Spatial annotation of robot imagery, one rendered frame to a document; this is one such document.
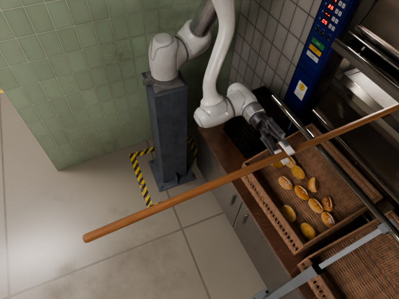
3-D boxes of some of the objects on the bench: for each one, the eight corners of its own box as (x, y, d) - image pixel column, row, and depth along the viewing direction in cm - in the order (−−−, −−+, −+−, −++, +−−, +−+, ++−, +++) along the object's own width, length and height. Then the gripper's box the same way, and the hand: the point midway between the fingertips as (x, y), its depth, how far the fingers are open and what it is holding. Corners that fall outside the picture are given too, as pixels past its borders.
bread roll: (298, 182, 176) (306, 175, 173) (287, 169, 181) (295, 162, 178) (301, 181, 181) (309, 175, 178) (291, 169, 185) (298, 162, 182)
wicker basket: (363, 227, 164) (392, 207, 142) (449, 333, 135) (502, 329, 113) (294, 264, 151) (313, 248, 128) (373, 391, 122) (416, 399, 99)
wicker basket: (297, 148, 195) (312, 120, 173) (359, 218, 167) (386, 197, 145) (237, 175, 181) (244, 149, 158) (293, 257, 153) (312, 241, 130)
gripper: (269, 99, 119) (305, 141, 107) (260, 129, 135) (290, 168, 123) (255, 105, 117) (288, 148, 105) (246, 134, 133) (275, 174, 121)
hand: (285, 153), depth 116 cm, fingers open, 6 cm apart
